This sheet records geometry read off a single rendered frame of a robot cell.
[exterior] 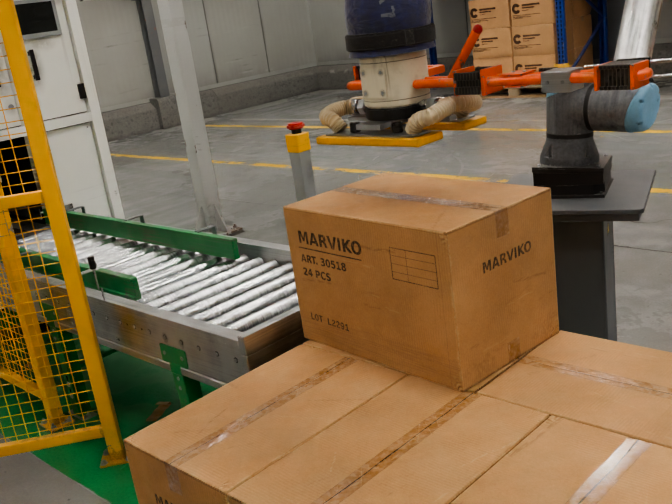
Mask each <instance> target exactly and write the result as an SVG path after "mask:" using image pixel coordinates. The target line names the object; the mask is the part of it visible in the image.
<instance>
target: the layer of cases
mask: <svg viewBox="0 0 672 504"><path fill-rule="evenodd" d="M123 442H124V446H125V450H126V454H127V459H128V463H129V467H130V471H131V475H132V479H133V483H134V487H135V491H136V495H137V499H138V503H139V504H672V352H667V351H662V350H657V349H652V348H647V347H642V346H637V345H632V344H627V343H622V342H617V341H612V340H607V339H602V338H597V337H592V336H587V335H582V334H577V333H572V332H567V331H562V330H560V331H559V333H558V334H556V335H554V336H553V337H551V338H550V339H548V340H546V341H545V342H543V343H542V344H540V345H538V346H537V347H535V348H534V349H532V350H530V351H529V352H527V353H526V354H524V355H522V356H521V357H519V358H518V359H516V360H514V361H513V362H511V363H509V364H508V365H506V366H505V367H503V368H501V369H500V370H498V371H497V372H495V373H493V374H492V375H490V376H489V377H487V378H485V379H484V380H482V381H481V382H479V383H477V384H476V385H474V386H473V387H471V388H469V389H468V390H466V391H465V392H460V391H457V390H454V389H451V388H448V387H445V386H442V385H439V384H437V383H434V382H431V381H428V380H425V379H422V378H419V377H416V376H413V375H411V374H408V373H405V372H402V371H399V370H396V369H393V368H390V367H387V366H385V365H382V364H379V363H376V362H373V361H370V360H367V359H364V358H361V357H359V356H356V355H353V354H350V353H347V352H344V351H341V350H338V349H336V348H333V347H330V346H327V345H324V344H321V343H318V342H315V341H312V340H308V341H306V342H304V343H303V345H302V344H301V345H299V346H297V347H295V348H293V349H291V350H289V351H287V352H286V353H284V354H282V355H280V356H278V357H276V358H274V359H272V360H271V361H269V362H267V363H265V364H263V365H261V366H259V367H258V368H256V369H254V370H252V371H250V372H248V373H246V374H245V375H243V376H241V377H239V378H237V379H235V380H233V381H232V382H230V383H228V384H226V385H224V386H222V387H220V388H218V389H217V390H215V391H213V392H211V393H209V394H207V395H205V396H204V397H202V398H200V399H198V400H196V401H194V402H192V403H191V404H189V405H187V406H185V407H183V408H181V409H179V410H177V411H176V412H174V413H172V414H170V415H168V416H166V417H164V418H163V419H161V420H159V421H157V422H155V423H153V424H151V425H150V426H148V427H146V428H144V429H142V430H140V431H138V432H137V433H135V434H133V435H131V436H129V437H127V438H125V439H124V440H123Z"/></svg>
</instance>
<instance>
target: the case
mask: <svg viewBox="0 0 672 504"><path fill-rule="evenodd" d="M283 210H284V217H285V223H286V229H287V235H288V241H289V247H290V253H291V259H292V266H293V272H294V278H295V284H296V290H297V296H298V302H299V308H300V314H301V321H302V327H303V333H304V337H305V338H307V339H310V340H312V341H315V342H318V343H321V344H324V345H327V346H330V347H333V348H336V349H338V350H341V351H344V352H347V353H350V354H353V355H356V356H359V357H361V358H364V359H367V360H370V361H373V362H376V363H379V364H382V365H385V366H387V367H390V368H393V369H396V370H399V371H402V372H405V373H408V374H411V375H413V376H416V377H419V378H422V379H425V380H428V381H431V382H434V383H437V384H439V385H442V386H445V387H448V388H451V389H454V390H457V391H460V392H465V391H466V390H468V389H469V388H471V387H473V386H474V385H476V384H477V383H479V382H481V381H482V380H484V379H485V378H487V377H489V376H490V375H492V374H493V373H495V372H497V371H498V370H500V369H501V368H503V367H505V366H506V365H508V364H509V363H511V362H513V361H514V360H516V359H518V358H519V357H521V356H522V355H524V354H526V353H527V352H529V351H530V350H532V349H534V348H535V347H537V346H538V345H540V344H542V343H543V342H545V341H546V340H548V339H550V338H551V337H553V336H554V335H556V334H558V333H559V320H558V303H557V286H556V269H555V253H554V236H553V219H552V202H551V188H548V187H537V186H526V185H515V184H504V183H493V182H482V181H471V180H460V179H449V178H439V177H428V176H417V175H406V174H395V173H381V174H378V175H375V176H372V177H369V178H366V179H363V180H360V181H357V182H354V183H351V184H348V185H345V186H342V187H340V188H337V189H334V190H331V191H328V192H325V193H322V194H319V195H316V196H313V197H310V198H307V199H304V200H301V201H298V202H295V203H292V204H289V205H286V206H284V207H283Z"/></svg>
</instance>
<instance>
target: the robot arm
mask: <svg viewBox="0 0 672 504"><path fill-rule="evenodd" d="M662 2H663V0H625V5H624V10H623V15H622V20H621V25H620V30H619V35H618V40H617V45H616V50H615V55H614V60H613V61H616V60H617V59H625V58H637V57H650V56H651V58H652V53H653V48H654V43H655V38H656V33H657V28H658V23H659V18H660V13H661V7H662ZM659 106H660V94H659V88H658V86H657V85H656V84H654V79H653V78H652V81H650V82H649V84H648V85H645V86H643V87H640V88H638V89H635V90H601V91H600V90H599V91H594V83H584V87H583V88H581V89H578V90H575V91H573V92H566V93H547V95H546V141H545V144H544V147H543V149H542V152H541V155H540V163H541V164H544V165H548V166H557V167H575V166H586V165H591V164H595V163H598V162H599V152H598V149H597V146H596V144H595V141H594V138H593V131H612V132H629V133H632V132H643V131H646V130H648V129H649V128H650V127H651V126H652V125H653V123H654V121H655V119H656V117H657V113H658V111H659Z"/></svg>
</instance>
